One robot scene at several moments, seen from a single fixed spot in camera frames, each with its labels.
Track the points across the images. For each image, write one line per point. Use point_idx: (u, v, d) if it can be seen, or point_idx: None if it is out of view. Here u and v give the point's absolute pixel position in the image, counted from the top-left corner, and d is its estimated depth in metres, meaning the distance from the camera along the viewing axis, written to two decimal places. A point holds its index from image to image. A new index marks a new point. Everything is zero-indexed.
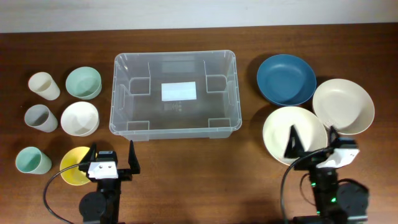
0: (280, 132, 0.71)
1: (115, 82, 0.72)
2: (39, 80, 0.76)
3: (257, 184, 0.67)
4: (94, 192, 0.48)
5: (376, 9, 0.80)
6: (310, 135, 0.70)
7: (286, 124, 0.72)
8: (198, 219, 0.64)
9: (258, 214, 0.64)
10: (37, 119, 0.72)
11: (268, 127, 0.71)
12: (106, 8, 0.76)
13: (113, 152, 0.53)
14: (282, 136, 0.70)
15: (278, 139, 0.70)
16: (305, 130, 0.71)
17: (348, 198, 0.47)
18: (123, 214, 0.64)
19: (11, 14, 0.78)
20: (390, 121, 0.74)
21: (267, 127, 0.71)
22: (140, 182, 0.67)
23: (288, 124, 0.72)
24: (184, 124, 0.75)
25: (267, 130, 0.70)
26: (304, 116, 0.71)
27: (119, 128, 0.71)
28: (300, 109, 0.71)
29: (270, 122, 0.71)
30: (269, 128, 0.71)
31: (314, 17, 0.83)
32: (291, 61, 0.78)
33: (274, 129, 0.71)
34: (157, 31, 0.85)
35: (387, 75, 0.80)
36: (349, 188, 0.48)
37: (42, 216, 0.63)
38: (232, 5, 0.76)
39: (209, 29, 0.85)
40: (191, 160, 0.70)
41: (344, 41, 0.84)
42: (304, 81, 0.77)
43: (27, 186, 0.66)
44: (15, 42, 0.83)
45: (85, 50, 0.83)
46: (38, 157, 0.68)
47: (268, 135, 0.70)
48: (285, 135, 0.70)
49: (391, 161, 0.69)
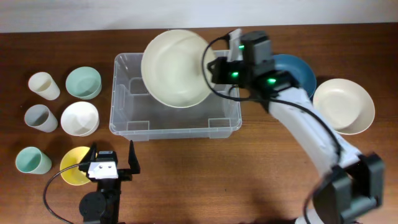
0: (161, 71, 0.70)
1: (115, 82, 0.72)
2: (39, 80, 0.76)
3: (257, 184, 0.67)
4: (94, 192, 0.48)
5: (375, 9, 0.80)
6: (190, 78, 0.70)
7: (160, 59, 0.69)
8: (197, 218, 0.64)
9: (257, 214, 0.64)
10: (36, 119, 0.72)
11: (176, 46, 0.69)
12: (105, 8, 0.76)
13: (113, 152, 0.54)
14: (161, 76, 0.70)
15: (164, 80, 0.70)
16: (186, 71, 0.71)
17: (260, 52, 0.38)
18: (124, 213, 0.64)
19: (11, 14, 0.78)
20: (389, 120, 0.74)
21: (187, 48, 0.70)
22: (140, 182, 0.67)
23: (165, 62, 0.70)
24: (184, 124, 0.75)
25: (186, 54, 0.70)
26: (185, 58, 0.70)
27: (119, 128, 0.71)
28: (181, 51, 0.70)
29: (163, 55, 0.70)
30: (183, 55, 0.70)
31: (315, 16, 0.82)
32: (290, 61, 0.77)
33: (185, 57, 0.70)
34: (158, 31, 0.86)
35: (387, 76, 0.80)
36: (262, 51, 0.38)
37: (43, 216, 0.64)
38: (232, 5, 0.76)
39: (210, 29, 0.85)
40: (191, 160, 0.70)
41: (344, 40, 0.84)
42: (304, 81, 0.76)
43: (28, 186, 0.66)
44: (15, 42, 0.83)
45: (85, 50, 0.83)
46: (39, 157, 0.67)
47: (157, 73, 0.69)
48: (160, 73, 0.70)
49: (389, 161, 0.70)
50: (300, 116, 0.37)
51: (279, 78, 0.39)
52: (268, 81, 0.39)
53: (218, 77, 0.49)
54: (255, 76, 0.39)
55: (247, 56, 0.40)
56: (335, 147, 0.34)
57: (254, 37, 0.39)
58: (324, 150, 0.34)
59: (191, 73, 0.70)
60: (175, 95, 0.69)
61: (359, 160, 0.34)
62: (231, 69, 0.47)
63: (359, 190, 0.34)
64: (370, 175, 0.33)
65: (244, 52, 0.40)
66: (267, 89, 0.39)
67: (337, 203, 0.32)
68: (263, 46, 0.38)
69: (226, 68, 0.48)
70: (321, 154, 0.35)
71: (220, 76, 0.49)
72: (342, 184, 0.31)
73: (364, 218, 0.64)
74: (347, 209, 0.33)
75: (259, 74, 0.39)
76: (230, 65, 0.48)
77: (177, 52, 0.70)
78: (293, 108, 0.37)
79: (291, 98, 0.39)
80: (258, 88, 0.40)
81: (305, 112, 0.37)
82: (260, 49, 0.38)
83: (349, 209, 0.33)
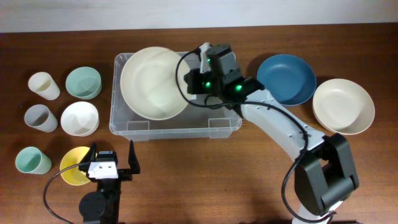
0: (141, 84, 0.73)
1: (114, 83, 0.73)
2: (39, 80, 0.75)
3: (257, 184, 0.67)
4: (94, 192, 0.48)
5: (375, 9, 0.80)
6: (169, 91, 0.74)
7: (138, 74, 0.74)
8: (197, 218, 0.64)
9: (257, 214, 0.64)
10: (36, 119, 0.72)
11: (154, 61, 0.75)
12: (105, 8, 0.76)
13: (113, 152, 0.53)
14: (141, 89, 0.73)
15: (145, 93, 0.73)
16: (165, 84, 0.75)
17: (225, 63, 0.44)
18: (124, 213, 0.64)
19: (11, 14, 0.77)
20: (389, 120, 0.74)
21: (163, 64, 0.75)
22: (140, 182, 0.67)
23: (145, 77, 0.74)
24: (184, 124, 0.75)
25: (163, 68, 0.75)
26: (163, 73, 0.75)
27: (119, 128, 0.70)
28: (158, 66, 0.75)
29: (142, 70, 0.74)
30: (160, 69, 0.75)
31: (315, 16, 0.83)
32: (291, 61, 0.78)
33: (162, 71, 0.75)
34: (157, 31, 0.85)
35: (388, 76, 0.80)
36: (226, 61, 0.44)
37: (43, 216, 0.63)
38: (232, 4, 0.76)
39: (210, 29, 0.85)
40: (192, 160, 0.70)
41: (344, 40, 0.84)
42: (305, 82, 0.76)
43: (28, 186, 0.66)
44: (15, 42, 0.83)
45: (85, 50, 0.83)
46: (38, 157, 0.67)
47: (137, 86, 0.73)
48: (140, 86, 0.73)
49: (389, 161, 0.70)
50: (267, 114, 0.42)
51: (245, 84, 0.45)
52: (236, 88, 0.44)
53: (193, 88, 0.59)
54: (224, 85, 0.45)
55: (216, 68, 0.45)
56: (300, 133, 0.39)
57: (218, 50, 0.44)
58: (291, 138, 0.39)
59: (169, 86, 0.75)
60: (152, 106, 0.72)
61: (324, 142, 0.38)
62: (203, 79, 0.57)
63: (331, 171, 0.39)
64: (337, 154, 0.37)
65: (212, 64, 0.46)
66: (236, 95, 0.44)
67: (313, 185, 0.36)
68: (227, 58, 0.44)
69: (199, 81, 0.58)
70: (290, 141, 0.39)
71: (196, 88, 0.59)
72: (312, 165, 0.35)
73: (364, 218, 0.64)
74: (323, 189, 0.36)
75: (227, 83, 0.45)
76: (201, 77, 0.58)
77: (155, 67, 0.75)
78: (260, 107, 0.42)
79: (259, 98, 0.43)
80: (231, 94, 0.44)
81: (270, 109, 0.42)
82: (226, 60, 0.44)
83: (325, 189, 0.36)
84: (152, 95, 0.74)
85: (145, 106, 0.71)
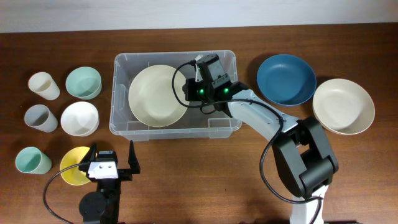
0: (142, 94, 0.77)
1: (115, 83, 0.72)
2: (39, 80, 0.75)
3: (257, 185, 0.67)
4: (94, 192, 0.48)
5: (375, 9, 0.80)
6: (168, 102, 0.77)
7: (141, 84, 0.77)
8: (198, 219, 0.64)
9: (257, 214, 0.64)
10: (37, 119, 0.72)
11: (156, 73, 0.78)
12: (105, 8, 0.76)
13: (113, 152, 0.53)
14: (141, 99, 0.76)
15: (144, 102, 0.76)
16: (165, 95, 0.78)
17: (214, 69, 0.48)
18: (124, 213, 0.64)
19: (11, 14, 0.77)
20: (389, 120, 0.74)
21: (165, 76, 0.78)
22: (140, 182, 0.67)
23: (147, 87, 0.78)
24: (184, 124, 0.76)
25: (164, 80, 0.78)
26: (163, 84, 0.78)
27: (119, 129, 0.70)
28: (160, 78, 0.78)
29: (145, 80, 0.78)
30: (160, 80, 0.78)
31: (315, 16, 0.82)
32: (291, 61, 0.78)
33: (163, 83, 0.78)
34: (158, 31, 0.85)
35: (388, 76, 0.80)
36: (214, 68, 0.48)
37: (43, 216, 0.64)
38: (232, 5, 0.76)
39: (210, 29, 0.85)
40: (191, 160, 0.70)
41: (344, 41, 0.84)
42: (304, 82, 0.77)
43: (28, 186, 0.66)
44: (15, 42, 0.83)
45: (85, 50, 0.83)
46: (39, 157, 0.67)
47: (138, 96, 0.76)
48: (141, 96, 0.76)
49: (389, 160, 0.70)
50: (249, 108, 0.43)
51: (232, 88, 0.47)
52: (224, 91, 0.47)
53: (188, 95, 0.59)
54: (214, 89, 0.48)
55: (205, 75, 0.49)
56: (276, 119, 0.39)
57: (206, 59, 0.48)
58: (268, 125, 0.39)
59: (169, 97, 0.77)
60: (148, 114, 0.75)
61: (298, 126, 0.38)
62: (197, 88, 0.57)
63: (310, 154, 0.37)
64: (311, 134, 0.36)
65: (203, 72, 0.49)
66: (225, 97, 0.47)
67: (288, 164, 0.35)
68: (216, 65, 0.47)
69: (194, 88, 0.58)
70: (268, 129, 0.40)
71: (192, 96, 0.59)
72: (286, 144, 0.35)
73: (364, 217, 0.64)
74: (300, 168, 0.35)
75: (217, 88, 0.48)
76: (196, 84, 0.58)
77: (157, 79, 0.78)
78: (242, 103, 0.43)
79: (242, 96, 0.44)
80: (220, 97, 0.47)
81: (252, 104, 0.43)
82: (214, 67, 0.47)
83: (303, 170, 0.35)
84: (152, 104, 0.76)
85: (143, 114, 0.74)
